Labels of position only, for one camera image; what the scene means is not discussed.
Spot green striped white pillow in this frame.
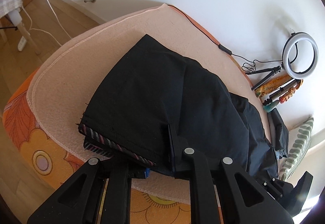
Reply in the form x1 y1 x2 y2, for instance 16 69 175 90
278 117 314 181

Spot folded grey tripod stand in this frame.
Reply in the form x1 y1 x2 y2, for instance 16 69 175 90
263 79 303 107

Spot white power strip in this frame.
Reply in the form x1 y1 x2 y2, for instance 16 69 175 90
18 36 27 52

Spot black pants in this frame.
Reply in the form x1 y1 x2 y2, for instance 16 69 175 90
78 35 278 178

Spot pink bed blanket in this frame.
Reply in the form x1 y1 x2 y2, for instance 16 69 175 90
26 4 271 161

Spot folded dark clothes stack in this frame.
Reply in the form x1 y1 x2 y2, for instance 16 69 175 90
267 108 289 160

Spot white ring light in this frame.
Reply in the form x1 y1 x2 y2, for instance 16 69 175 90
282 32 319 80

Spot white lamp cable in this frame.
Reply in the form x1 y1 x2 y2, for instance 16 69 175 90
20 0 73 47

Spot black mini tripod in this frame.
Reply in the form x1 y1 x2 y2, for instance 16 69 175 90
245 65 283 90

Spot teal tassel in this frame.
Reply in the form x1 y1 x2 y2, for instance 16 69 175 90
263 100 280 112

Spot orange patterned scarf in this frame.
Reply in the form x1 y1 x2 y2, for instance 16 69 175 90
255 74 295 100

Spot orange floral bed sheet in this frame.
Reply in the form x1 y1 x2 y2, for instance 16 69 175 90
1 74 191 223

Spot black ring light cable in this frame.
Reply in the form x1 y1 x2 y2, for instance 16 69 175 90
167 4 284 75

